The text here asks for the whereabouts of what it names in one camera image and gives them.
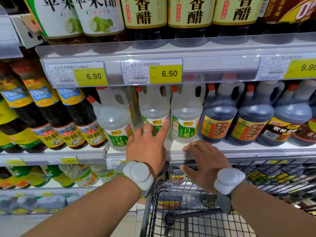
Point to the clear bottle green label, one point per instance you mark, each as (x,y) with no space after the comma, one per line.
(79,174)
(103,171)

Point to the dark vinegar jug black label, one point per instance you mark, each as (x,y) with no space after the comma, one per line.
(291,113)

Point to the dark vinegar jug orange label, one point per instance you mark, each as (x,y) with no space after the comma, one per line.
(254,113)
(218,113)

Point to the person's left forearm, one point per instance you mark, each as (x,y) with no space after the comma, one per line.
(93,212)

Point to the person's left hand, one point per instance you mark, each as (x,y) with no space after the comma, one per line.
(145,150)

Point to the person's left middle finger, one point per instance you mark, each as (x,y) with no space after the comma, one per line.
(148,128)

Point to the oyster sauce bottle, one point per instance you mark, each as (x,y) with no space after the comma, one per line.
(79,113)
(40,95)
(14,96)

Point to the dark vinegar jug red label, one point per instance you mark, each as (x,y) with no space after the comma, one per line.
(307,133)

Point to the person's right hand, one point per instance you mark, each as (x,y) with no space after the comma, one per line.
(207,165)

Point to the small yellow price tag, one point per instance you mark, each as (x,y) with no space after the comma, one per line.
(14,162)
(69,160)

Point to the clear plastic price rail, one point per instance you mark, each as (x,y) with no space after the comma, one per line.
(217,64)

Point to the dark bottle yellow green label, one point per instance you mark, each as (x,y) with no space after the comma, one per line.
(9,123)

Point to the dark bottle behind cart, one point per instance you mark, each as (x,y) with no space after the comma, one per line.
(177,176)

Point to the clear white vinegar jug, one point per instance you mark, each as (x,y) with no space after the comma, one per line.
(153,106)
(185,113)
(114,120)

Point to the yellow white price label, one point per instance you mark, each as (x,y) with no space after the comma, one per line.
(165,74)
(90,76)
(301,67)

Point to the person's right forearm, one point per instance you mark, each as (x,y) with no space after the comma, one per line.
(266,214)

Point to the small white price tag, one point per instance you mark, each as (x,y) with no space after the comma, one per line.
(114,162)

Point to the person's right thumb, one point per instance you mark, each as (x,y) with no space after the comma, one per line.
(188,171)

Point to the person's left little finger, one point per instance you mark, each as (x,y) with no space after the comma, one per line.
(130,140)

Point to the grey shelf bracket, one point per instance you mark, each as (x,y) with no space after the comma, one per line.
(27,32)

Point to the white round wrist tracker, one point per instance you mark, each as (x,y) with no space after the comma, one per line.
(227,180)
(138,174)

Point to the short clear price rail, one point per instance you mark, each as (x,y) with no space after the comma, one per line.
(8,41)

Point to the apple vinegar bottle white label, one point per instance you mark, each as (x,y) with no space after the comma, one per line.
(56,17)
(101,17)

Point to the dark vinegar bottle cream label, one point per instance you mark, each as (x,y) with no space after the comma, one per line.
(191,12)
(237,9)
(144,12)

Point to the dark bottle brown yellow label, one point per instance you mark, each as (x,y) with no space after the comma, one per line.
(284,9)

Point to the white metal shelf board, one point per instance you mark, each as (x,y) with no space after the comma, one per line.
(37,191)
(44,157)
(246,150)

